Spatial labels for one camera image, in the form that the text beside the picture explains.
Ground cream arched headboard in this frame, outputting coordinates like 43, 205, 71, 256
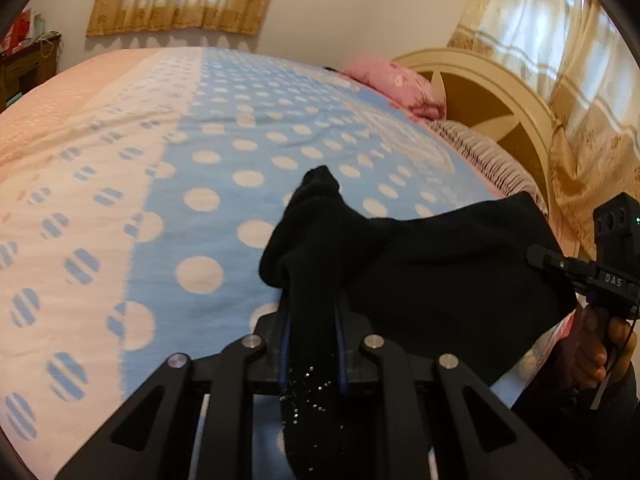
392, 47, 583, 261

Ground striped pillow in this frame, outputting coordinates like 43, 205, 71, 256
422, 117, 550, 217

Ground long beige patterned curtain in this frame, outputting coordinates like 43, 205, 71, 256
446, 0, 640, 247

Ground pink floral pillow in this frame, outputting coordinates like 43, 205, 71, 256
342, 56, 447, 120

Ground black pants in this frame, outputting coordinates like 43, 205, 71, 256
259, 165, 581, 480

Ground brown wooden dresser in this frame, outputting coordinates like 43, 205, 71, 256
0, 32, 64, 114

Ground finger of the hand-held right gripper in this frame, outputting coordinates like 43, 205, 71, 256
525, 244, 596, 283

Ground person's dark clothing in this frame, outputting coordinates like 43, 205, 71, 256
510, 330, 640, 480

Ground blue pink printed blanket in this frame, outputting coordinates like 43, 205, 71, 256
0, 46, 566, 480

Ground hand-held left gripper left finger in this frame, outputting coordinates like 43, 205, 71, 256
55, 305, 293, 480

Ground person's right hand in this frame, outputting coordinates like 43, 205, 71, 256
572, 305, 638, 392

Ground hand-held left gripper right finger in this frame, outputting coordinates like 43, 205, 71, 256
334, 305, 573, 480

